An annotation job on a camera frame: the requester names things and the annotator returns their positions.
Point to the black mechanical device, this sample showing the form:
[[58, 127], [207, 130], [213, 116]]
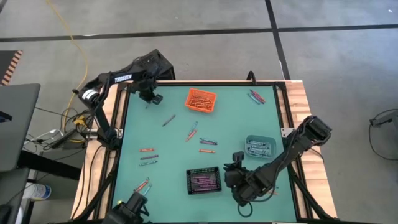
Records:
[[127, 211]]

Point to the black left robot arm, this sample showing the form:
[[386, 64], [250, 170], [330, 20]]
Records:
[[122, 77]]

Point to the white and blue bottle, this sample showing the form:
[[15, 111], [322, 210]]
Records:
[[38, 191]]

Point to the teal plastic bin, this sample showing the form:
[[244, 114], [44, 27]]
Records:
[[247, 138]]

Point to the black mat orange striped edge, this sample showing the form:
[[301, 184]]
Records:
[[7, 65]]

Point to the black power strip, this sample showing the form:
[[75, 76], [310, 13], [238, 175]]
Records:
[[62, 140]]

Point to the black desk support bar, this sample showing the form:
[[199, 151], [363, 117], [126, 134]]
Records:
[[46, 163]]

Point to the orange plastic basket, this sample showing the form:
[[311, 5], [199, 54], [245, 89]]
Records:
[[202, 92]]

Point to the black perforated computer case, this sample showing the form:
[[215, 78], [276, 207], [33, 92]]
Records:
[[169, 73]]

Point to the black and blue device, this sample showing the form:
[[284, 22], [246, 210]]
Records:
[[4, 116]]

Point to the grey chair base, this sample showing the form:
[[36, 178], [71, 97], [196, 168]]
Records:
[[387, 119]]

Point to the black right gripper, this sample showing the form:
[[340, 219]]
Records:
[[242, 183]]

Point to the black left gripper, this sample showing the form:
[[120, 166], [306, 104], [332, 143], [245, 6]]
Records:
[[149, 93]]

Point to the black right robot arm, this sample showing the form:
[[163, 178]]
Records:
[[280, 162]]

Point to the yellow connector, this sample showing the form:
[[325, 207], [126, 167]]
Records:
[[79, 120]]

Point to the black plastic basket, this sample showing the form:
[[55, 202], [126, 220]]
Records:
[[190, 190]]

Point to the grey side desk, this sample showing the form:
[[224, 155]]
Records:
[[18, 130]]

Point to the black aluminium table frame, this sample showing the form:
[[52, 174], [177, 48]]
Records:
[[224, 83]]

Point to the green table mat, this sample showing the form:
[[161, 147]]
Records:
[[180, 161]]

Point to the silver mounting bracket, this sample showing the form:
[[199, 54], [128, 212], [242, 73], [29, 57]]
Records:
[[284, 132], [119, 133]]

